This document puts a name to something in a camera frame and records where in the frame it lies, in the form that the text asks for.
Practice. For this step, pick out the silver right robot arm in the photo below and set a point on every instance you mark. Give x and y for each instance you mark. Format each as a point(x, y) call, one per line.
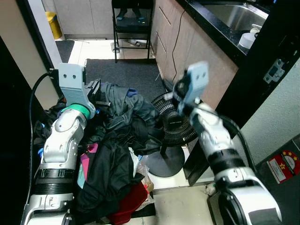
point(211, 129)

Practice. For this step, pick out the black floor fan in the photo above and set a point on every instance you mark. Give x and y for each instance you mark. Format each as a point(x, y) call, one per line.
point(176, 129)

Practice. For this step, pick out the steel sink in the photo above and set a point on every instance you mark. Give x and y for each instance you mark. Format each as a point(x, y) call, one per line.
point(234, 16)

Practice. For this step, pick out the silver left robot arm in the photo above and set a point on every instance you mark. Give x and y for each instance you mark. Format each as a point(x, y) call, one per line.
point(63, 136)

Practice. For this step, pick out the brown wooden cabinet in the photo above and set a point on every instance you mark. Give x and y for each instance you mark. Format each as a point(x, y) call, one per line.
point(201, 51)

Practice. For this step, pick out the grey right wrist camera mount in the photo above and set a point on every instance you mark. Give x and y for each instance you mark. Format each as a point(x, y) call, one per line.
point(199, 77)

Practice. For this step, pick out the grey washing machine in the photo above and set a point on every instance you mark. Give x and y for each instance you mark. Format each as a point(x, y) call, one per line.
point(281, 199)

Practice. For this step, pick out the dark grey garment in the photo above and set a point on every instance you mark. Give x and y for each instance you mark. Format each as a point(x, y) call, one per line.
point(126, 119)

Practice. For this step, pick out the black counter top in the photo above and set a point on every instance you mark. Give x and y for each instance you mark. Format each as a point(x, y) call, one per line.
point(220, 35)

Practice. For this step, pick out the pink cloth item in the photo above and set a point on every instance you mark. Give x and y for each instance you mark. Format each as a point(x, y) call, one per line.
point(86, 161)

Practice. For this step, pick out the white bottle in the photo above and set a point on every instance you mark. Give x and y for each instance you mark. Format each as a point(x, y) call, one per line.
point(247, 41)

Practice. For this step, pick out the black garment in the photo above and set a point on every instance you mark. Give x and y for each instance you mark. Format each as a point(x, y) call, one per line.
point(110, 178)

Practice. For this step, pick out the small dark floor mat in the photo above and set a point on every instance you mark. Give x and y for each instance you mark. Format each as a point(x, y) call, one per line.
point(64, 49)

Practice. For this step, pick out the red round sticker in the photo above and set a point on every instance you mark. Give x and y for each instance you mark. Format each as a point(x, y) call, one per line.
point(286, 164)

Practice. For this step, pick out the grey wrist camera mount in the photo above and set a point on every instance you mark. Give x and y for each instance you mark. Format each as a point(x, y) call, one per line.
point(199, 77)
point(72, 79)

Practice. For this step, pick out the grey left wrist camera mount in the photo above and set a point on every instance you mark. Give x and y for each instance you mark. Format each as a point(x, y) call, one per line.
point(72, 79)

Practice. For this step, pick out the black door frame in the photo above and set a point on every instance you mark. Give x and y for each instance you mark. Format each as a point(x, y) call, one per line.
point(272, 37)

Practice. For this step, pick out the large dark grey floor mat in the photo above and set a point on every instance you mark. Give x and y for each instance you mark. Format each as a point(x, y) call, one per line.
point(126, 72)

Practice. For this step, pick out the clear plastic bag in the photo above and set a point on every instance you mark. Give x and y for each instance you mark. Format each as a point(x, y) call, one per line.
point(143, 176)

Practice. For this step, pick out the black metal chair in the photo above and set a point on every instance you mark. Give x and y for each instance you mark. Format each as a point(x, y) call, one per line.
point(132, 26)

